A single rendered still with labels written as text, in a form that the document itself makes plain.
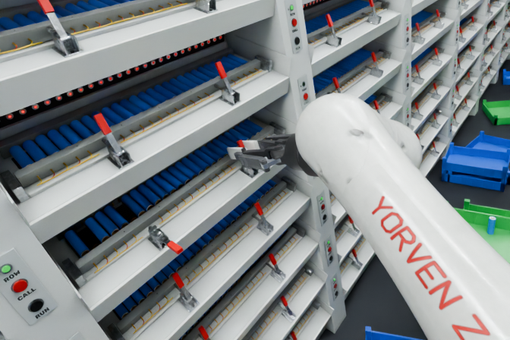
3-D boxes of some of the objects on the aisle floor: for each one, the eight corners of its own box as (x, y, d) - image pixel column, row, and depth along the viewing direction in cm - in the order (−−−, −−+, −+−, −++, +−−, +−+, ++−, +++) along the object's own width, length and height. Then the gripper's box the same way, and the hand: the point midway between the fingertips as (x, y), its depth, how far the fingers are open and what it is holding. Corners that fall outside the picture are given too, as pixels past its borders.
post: (410, 215, 174) (411, -213, 97) (404, 225, 169) (399, -219, 92) (375, 204, 188) (351, -178, 111) (367, 214, 182) (337, -182, 106)
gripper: (292, 191, 58) (216, 179, 76) (337, 149, 67) (260, 147, 85) (278, 155, 56) (203, 151, 73) (328, 117, 65) (250, 121, 83)
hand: (243, 149), depth 77 cm, fingers open, 3 cm apart
